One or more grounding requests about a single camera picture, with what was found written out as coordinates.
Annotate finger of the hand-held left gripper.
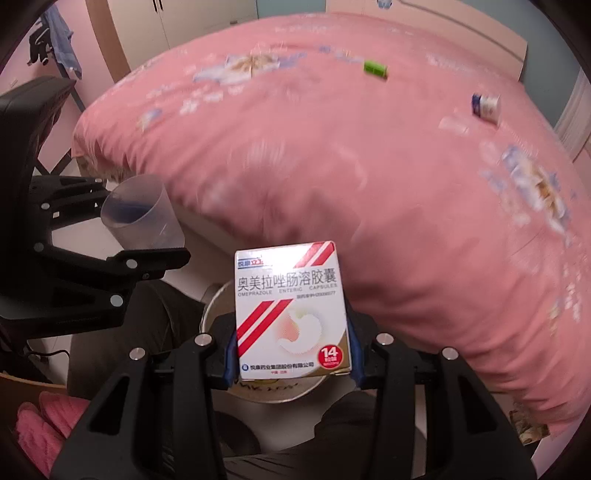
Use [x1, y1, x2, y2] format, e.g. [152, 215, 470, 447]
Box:
[30, 174, 114, 229]
[28, 231, 192, 326]

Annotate white round trash bin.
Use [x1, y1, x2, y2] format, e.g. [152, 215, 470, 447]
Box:
[199, 279, 345, 405]

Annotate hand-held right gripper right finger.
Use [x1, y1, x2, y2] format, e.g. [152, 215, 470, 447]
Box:
[344, 305, 539, 480]

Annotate clear plastic cup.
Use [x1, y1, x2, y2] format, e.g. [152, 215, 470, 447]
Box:
[100, 174, 186, 254]

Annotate white red-striped medicine box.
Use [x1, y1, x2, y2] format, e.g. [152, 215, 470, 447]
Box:
[234, 240, 352, 381]

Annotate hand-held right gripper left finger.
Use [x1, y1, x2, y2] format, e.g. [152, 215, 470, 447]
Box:
[50, 314, 241, 480]

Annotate white blue yogurt cup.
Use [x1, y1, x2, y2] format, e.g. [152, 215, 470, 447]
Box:
[471, 92, 502, 125]

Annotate black hanging cloth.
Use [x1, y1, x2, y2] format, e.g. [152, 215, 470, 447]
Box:
[26, 22, 52, 66]

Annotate black cable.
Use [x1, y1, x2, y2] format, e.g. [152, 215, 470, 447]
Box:
[21, 348, 71, 366]

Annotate pink quilted garment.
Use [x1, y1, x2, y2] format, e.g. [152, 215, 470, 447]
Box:
[16, 391, 92, 479]

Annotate pink floral blanket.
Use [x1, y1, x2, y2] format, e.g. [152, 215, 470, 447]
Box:
[71, 13, 591, 437]

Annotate white wardrobe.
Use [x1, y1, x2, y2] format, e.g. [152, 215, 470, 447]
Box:
[85, 0, 259, 85]

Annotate blue hanging cloth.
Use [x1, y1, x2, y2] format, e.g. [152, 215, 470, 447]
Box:
[44, 7, 83, 80]

